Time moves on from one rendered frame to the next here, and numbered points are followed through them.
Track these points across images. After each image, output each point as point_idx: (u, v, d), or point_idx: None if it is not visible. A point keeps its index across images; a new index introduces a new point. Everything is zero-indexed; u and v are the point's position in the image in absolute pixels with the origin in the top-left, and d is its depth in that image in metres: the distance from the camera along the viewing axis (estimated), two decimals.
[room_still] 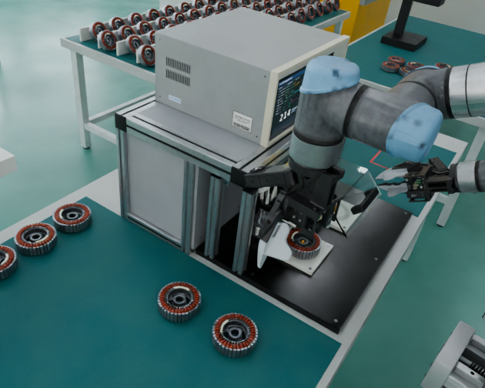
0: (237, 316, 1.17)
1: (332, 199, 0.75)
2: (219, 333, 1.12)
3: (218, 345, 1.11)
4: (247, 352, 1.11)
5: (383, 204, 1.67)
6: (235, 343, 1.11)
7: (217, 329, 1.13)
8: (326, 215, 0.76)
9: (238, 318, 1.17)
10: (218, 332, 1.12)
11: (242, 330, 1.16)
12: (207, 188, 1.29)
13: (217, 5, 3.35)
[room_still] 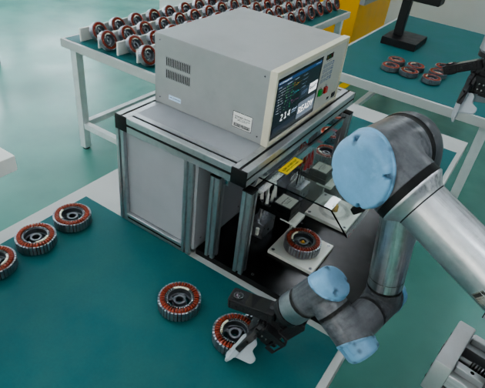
0: (237, 316, 1.17)
1: None
2: (219, 333, 1.12)
3: (218, 345, 1.11)
4: None
5: None
6: (235, 343, 1.11)
7: (217, 329, 1.13)
8: None
9: (238, 318, 1.17)
10: (218, 332, 1.12)
11: (242, 330, 1.16)
12: (207, 188, 1.29)
13: (217, 5, 3.35)
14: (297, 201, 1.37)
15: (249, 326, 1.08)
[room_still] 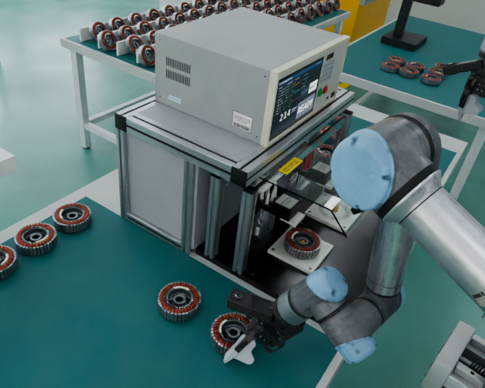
0: (235, 316, 1.17)
1: None
2: (218, 332, 1.12)
3: (217, 345, 1.11)
4: None
5: None
6: (233, 342, 1.11)
7: (215, 329, 1.13)
8: None
9: (236, 317, 1.17)
10: (217, 332, 1.13)
11: (241, 329, 1.16)
12: (207, 188, 1.29)
13: (217, 5, 3.35)
14: (297, 201, 1.37)
15: (248, 326, 1.08)
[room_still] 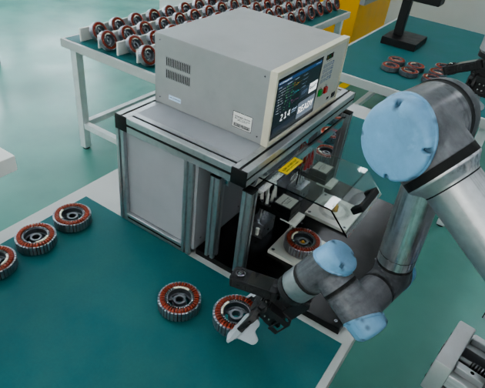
0: (239, 298, 1.13)
1: None
2: (220, 315, 1.08)
3: (219, 326, 1.07)
4: None
5: (383, 204, 1.67)
6: (235, 324, 1.07)
7: (217, 310, 1.09)
8: None
9: (239, 299, 1.13)
10: (219, 313, 1.09)
11: (244, 312, 1.12)
12: (207, 188, 1.29)
13: (217, 5, 3.35)
14: (297, 201, 1.37)
15: (252, 306, 1.04)
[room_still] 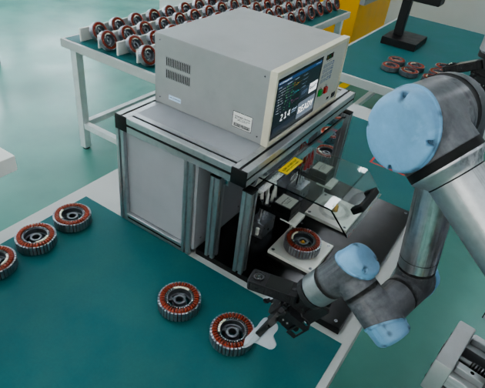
0: (235, 316, 1.17)
1: None
2: (217, 332, 1.12)
3: (215, 344, 1.11)
4: (245, 351, 1.11)
5: (383, 204, 1.67)
6: (232, 342, 1.11)
7: (214, 328, 1.13)
8: None
9: (235, 317, 1.17)
10: (215, 331, 1.13)
11: (240, 329, 1.16)
12: (207, 188, 1.29)
13: (217, 5, 3.35)
14: (297, 201, 1.37)
15: (270, 309, 1.02)
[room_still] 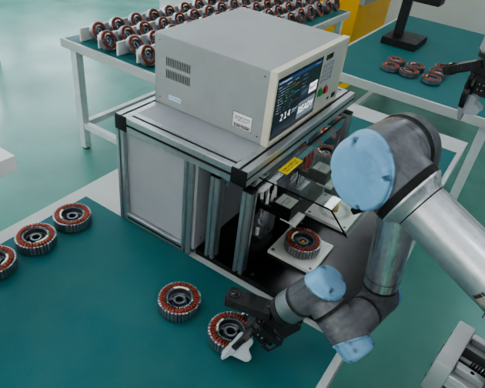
0: (232, 315, 1.17)
1: None
2: (215, 332, 1.12)
3: (214, 343, 1.11)
4: None
5: None
6: (230, 341, 1.11)
7: (212, 327, 1.13)
8: None
9: (233, 316, 1.17)
10: (214, 330, 1.13)
11: (238, 329, 1.17)
12: (207, 188, 1.29)
13: (217, 5, 3.35)
14: (297, 201, 1.37)
15: (245, 324, 1.08)
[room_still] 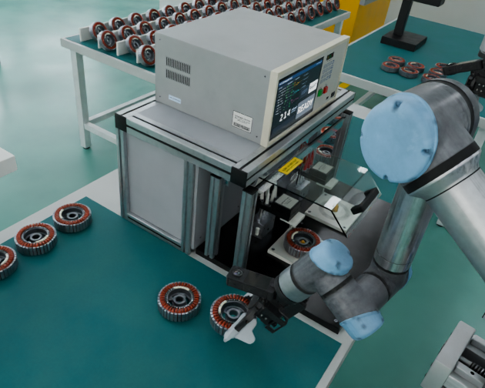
0: (235, 297, 1.13)
1: None
2: (218, 314, 1.08)
3: (216, 326, 1.07)
4: None
5: (383, 204, 1.67)
6: (233, 323, 1.07)
7: (215, 309, 1.09)
8: None
9: (236, 299, 1.13)
10: (216, 312, 1.09)
11: (242, 311, 1.13)
12: (207, 188, 1.29)
13: (217, 5, 3.35)
14: (297, 201, 1.37)
15: (249, 305, 1.04)
